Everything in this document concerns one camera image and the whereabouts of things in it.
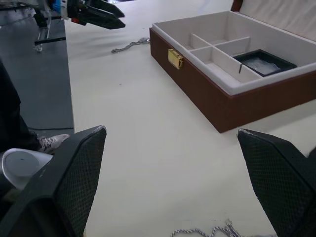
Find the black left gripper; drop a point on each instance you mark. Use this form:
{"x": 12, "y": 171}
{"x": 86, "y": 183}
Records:
{"x": 76, "y": 11}

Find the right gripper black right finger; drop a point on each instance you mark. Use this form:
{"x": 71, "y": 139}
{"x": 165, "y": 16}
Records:
{"x": 286, "y": 187}

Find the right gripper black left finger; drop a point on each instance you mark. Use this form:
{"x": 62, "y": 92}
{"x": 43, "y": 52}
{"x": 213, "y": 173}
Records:
{"x": 61, "y": 192}

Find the black display case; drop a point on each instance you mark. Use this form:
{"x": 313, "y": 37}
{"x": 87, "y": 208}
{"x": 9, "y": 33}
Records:
{"x": 286, "y": 63}

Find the grey rounded shape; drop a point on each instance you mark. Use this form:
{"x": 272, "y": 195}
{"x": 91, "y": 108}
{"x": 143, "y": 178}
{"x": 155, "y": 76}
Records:
{"x": 22, "y": 165}

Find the brown jewelry box cream lining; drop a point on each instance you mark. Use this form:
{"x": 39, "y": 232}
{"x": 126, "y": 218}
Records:
{"x": 197, "y": 86}

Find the black bar frame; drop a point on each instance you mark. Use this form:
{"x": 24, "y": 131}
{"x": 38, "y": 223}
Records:
{"x": 49, "y": 39}

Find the white sneaker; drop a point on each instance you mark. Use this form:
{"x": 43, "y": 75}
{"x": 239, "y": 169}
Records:
{"x": 53, "y": 143}

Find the person's dark trouser leg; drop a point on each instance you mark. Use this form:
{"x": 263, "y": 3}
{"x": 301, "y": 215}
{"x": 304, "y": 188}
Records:
{"x": 12, "y": 111}

